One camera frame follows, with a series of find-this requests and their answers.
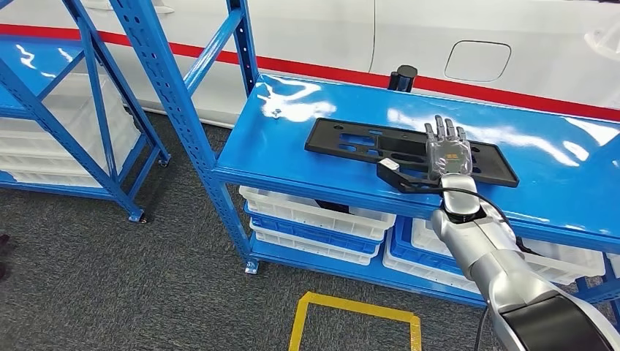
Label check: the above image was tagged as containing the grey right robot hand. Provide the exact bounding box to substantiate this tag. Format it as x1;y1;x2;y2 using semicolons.
424;114;473;181

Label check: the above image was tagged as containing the black plastic frame part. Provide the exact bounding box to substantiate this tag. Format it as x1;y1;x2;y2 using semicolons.
303;117;520;189

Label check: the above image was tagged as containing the blue metal shelf rack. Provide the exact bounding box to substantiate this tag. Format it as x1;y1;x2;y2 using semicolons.
108;0;620;322
0;0;172;224

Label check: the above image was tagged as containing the white plastic bin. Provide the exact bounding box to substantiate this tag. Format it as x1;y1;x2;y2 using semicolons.
410;218;606;287
249;219;379;266
238;185;397;242
0;71;140;146
0;129;143;174
381;227;488;296
4;167;107;190

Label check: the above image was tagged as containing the white car body red stripe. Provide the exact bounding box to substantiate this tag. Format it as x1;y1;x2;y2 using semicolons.
0;0;620;131

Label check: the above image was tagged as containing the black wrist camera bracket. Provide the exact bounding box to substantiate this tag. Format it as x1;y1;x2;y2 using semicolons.
376;163;444;195

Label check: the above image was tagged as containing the black cylinder post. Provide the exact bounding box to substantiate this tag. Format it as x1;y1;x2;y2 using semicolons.
387;64;419;94

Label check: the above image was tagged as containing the black bracket part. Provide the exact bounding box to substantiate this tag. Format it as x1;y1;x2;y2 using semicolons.
314;198;351;215

